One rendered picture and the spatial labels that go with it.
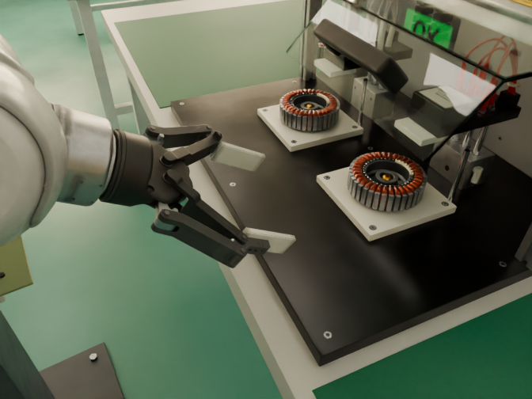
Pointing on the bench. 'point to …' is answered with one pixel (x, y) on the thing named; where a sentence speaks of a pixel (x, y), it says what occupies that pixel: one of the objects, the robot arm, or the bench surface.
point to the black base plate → (328, 239)
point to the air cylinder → (452, 148)
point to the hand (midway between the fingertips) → (266, 199)
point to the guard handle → (362, 55)
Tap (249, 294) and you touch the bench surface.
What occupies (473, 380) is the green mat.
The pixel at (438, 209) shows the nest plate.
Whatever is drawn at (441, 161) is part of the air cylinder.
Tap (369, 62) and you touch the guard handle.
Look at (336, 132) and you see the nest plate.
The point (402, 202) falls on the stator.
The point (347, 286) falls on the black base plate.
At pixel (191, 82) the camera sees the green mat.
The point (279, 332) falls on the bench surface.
